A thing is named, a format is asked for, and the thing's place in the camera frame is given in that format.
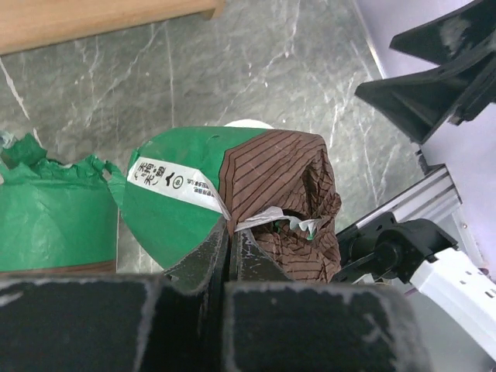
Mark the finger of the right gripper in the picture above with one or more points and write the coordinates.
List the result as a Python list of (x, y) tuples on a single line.
[(455, 92), (452, 35)]

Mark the aluminium frame rail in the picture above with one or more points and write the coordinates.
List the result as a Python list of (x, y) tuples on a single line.
[(434, 197)]

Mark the white paper roll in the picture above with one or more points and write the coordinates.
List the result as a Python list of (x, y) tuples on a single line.
[(131, 257), (249, 123)]

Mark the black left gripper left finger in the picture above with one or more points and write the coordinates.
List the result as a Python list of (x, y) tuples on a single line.
[(113, 322)]

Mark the white paper roll back right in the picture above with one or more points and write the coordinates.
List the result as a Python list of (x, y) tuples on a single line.
[(249, 123)]

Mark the brown green paper roll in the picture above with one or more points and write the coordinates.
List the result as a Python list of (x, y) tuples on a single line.
[(277, 183)]

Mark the green brown wrapped roll torn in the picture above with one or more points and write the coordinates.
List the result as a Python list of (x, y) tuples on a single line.
[(55, 218)]

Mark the wooden shelf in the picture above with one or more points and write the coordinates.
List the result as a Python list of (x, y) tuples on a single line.
[(30, 24)]

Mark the white paper roll front right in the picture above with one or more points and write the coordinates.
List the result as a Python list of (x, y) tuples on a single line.
[(131, 257)]

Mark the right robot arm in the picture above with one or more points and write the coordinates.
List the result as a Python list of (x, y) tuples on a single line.
[(421, 254)]

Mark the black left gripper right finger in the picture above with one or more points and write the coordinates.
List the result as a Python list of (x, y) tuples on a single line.
[(273, 324)]

